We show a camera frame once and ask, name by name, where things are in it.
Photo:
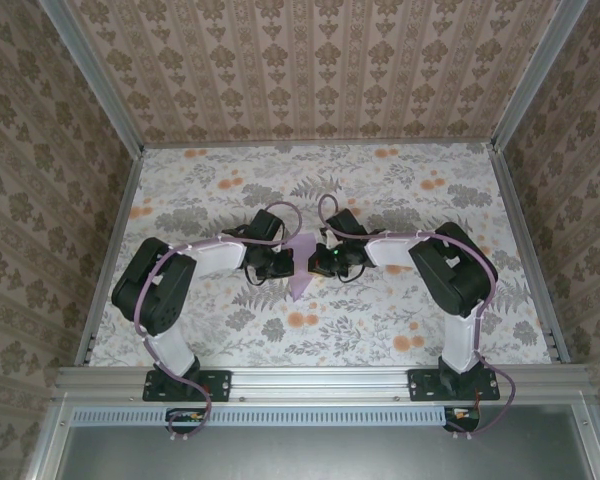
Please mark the purple cloth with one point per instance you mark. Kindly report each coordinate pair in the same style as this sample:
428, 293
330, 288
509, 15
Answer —
301, 285

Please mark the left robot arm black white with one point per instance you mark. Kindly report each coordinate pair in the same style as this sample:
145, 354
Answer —
155, 305

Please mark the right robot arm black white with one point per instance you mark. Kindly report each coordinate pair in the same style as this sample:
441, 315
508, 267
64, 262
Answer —
455, 285

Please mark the floral table cover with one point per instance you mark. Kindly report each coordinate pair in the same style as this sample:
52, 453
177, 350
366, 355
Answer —
330, 330

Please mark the black connector box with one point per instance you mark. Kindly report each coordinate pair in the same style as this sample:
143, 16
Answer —
467, 422
182, 422

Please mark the grey metal panel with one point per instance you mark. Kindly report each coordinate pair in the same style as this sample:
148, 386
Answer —
320, 455

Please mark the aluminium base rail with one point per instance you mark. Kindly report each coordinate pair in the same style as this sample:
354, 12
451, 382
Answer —
320, 382

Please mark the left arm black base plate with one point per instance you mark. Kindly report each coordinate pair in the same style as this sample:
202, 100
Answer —
220, 385

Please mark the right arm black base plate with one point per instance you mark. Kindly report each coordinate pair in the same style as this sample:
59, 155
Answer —
422, 385

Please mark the aluminium side rail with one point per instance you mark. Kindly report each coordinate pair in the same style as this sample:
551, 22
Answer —
115, 240
525, 240

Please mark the aluminium frame post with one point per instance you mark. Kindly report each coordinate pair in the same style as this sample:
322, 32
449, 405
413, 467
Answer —
535, 75
95, 80

